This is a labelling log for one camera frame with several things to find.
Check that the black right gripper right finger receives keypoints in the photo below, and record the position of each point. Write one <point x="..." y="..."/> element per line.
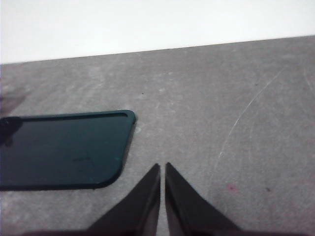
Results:
<point x="187" y="211"/>

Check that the dark rectangular tray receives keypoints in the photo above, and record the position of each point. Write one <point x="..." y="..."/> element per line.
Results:
<point x="61" y="147"/>

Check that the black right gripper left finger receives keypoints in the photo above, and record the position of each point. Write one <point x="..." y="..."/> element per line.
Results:
<point x="137" y="209"/>

